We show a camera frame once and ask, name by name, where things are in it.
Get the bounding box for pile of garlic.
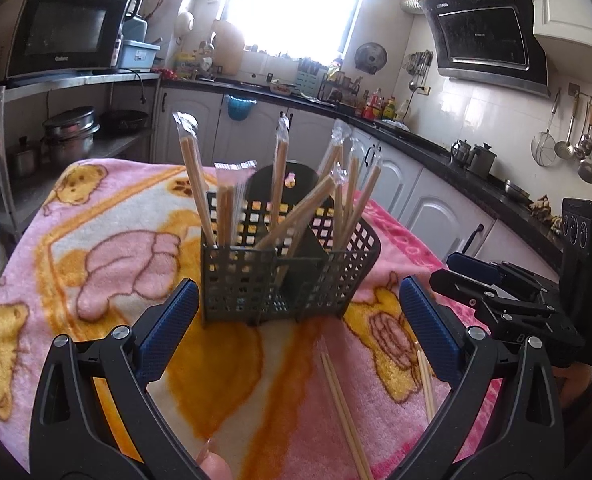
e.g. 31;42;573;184
531;195;562;231

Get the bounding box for steel teapot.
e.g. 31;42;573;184
450;139;472;166

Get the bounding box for black plastic utensil holder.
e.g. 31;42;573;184
200;162;381;328

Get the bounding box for wire skimmer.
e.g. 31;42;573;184
531;89;562;167

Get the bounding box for row of hanging kitchen utensils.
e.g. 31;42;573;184
555;94;592;185

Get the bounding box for person's left hand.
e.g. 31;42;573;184
198;439;234;480

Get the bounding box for grey metal kettle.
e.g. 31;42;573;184
468;143;497;178

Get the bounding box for black spice rack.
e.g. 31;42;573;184
321;72;364;106

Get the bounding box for cluster of condiment bottles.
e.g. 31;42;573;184
361;89;411;123

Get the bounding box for black range hood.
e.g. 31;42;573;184
418;0;552;98

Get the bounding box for pink cartoon printed blanket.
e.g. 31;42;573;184
0;157;504;480

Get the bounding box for wrapped bamboo chopstick pair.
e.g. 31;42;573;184
416;350;437;423
320;351;374;480

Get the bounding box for pale blue container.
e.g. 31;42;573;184
123;15;149;43

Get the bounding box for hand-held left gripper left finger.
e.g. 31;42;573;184
28;279;205;480

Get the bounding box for black wok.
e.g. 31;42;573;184
98;109;149;136

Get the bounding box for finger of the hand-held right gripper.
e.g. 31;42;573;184
430;269;553;319
447;252;560;294

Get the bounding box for cluster of chopsticks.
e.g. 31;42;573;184
172;110;384;261

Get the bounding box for hanging utensil rack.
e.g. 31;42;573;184
406;50;434;91

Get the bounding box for black microwave oven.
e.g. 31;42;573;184
6;0;129;80

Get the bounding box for blue plastic storage box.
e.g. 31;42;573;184
116;40;161;70

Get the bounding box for small steel pot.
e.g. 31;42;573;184
6;137;41;178

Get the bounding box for grey shelf rack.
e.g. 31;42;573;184
0;71;161;241

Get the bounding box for teal knife block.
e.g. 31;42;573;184
296;57;321;98

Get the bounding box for person's right hand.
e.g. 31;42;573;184
551;366;592;408

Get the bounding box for white kitchen base cabinets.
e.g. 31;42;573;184
153;85;567;281

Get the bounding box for kitchen window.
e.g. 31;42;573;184
226;0;371;58

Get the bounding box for stack of steel pots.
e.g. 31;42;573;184
42;106;100;166

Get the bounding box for blue hanging bin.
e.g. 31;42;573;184
224;94;257;123

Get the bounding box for wooden cutting board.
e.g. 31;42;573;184
211;20;245;77

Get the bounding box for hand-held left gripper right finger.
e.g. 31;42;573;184
390;275;568;480

